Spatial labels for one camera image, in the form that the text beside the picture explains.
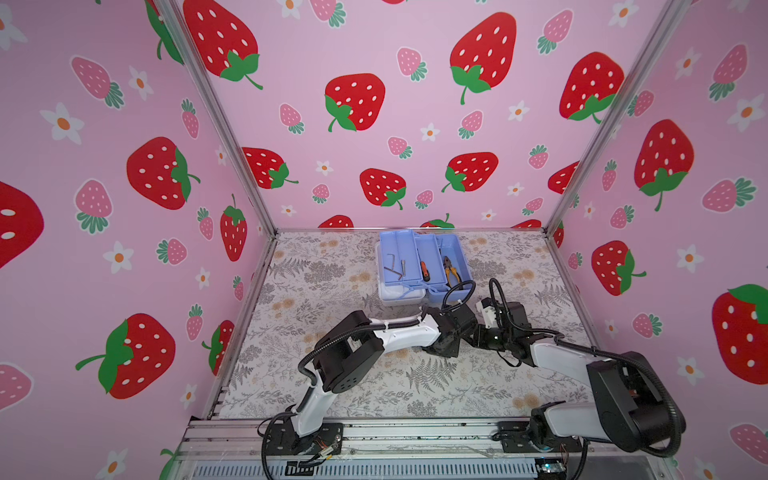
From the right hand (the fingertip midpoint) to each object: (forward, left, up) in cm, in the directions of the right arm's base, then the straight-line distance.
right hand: (462, 333), depth 89 cm
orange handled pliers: (+26, +5, -1) cm, 27 cm away
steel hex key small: (+19, +24, +8) cm, 31 cm away
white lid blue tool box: (+17, +17, +9) cm, 26 cm away
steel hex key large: (+15, +23, +9) cm, 29 cm away
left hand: (-5, +3, -2) cm, 7 cm away
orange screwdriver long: (+18, +13, +7) cm, 23 cm away
